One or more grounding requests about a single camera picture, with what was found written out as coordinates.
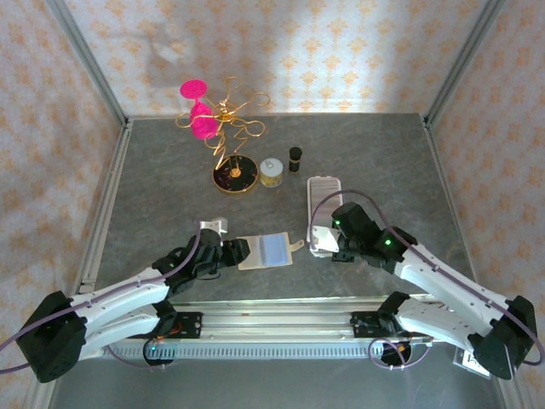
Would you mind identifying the grey slotted cable duct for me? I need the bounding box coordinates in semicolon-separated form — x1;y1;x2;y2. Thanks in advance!
101;338;431;361

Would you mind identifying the clear plastic card tray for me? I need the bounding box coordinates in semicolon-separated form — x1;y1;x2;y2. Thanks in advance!
306;176;342;260

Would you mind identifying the small yellow jar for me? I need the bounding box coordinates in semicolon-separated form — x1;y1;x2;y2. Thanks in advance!
259;157;285;188

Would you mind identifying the aluminium frame post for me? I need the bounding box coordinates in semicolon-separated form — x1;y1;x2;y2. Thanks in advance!
424;0;508;129
45;0;130;129

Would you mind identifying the gold wire glass rack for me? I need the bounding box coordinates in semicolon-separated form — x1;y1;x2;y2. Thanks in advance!
175;76;272;196

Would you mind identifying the aluminium table edge rail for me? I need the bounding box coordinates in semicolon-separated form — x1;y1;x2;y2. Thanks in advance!
77;118;134;296
421;114;480;280

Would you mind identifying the white label badge red mark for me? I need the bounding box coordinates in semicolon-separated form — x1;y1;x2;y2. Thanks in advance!
451;349;491;379

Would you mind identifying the beige card holder wallet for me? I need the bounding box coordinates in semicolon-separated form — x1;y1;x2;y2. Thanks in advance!
237;232;306;271

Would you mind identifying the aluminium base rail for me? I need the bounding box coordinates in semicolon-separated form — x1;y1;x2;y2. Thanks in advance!
168;296;435;342

